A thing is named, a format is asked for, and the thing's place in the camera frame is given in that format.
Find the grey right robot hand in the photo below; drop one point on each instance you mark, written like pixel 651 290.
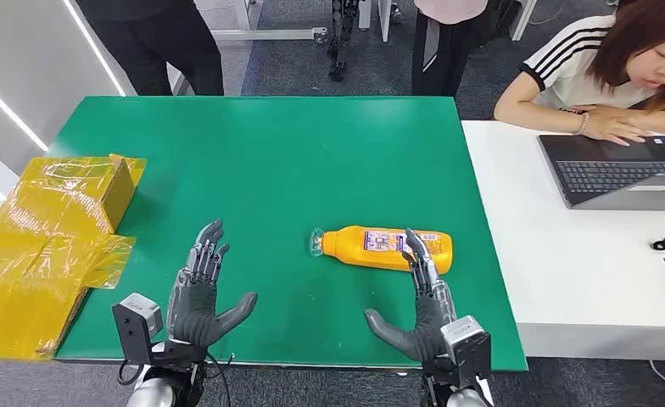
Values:
pixel 431 323

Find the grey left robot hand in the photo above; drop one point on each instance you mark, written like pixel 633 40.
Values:
pixel 195 314

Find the orange plastic bottle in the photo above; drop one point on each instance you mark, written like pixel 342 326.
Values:
pixel 360 250

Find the yellow taped cardboard box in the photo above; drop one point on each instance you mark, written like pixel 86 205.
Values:
pixel 40 253

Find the dark grey laptop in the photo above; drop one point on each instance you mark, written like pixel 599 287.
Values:
pixel 613 174

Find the standing person in pink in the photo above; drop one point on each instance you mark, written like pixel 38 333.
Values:
pixel 450 50

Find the standing person in black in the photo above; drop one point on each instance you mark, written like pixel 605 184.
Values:
pixel 141 45

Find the seated person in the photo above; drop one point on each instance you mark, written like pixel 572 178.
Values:
pixel 568 67

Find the background humanoid robot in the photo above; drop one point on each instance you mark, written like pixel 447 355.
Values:
pixel 341 39

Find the white furniture leg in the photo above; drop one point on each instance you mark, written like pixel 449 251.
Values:
pixel 385 19
pixel 522 19

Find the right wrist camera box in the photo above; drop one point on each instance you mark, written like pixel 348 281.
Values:
pixel 470 348

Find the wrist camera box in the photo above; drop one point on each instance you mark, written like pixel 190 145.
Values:
pixel 133 326
pixel 470 348

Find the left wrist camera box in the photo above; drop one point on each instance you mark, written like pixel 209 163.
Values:
pixel 133 326

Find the wall light strip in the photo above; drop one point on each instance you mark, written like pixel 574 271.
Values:
pixel 9 111
pixel 93 47

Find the white table frame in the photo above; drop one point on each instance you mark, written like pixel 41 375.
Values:
pixel 265 35

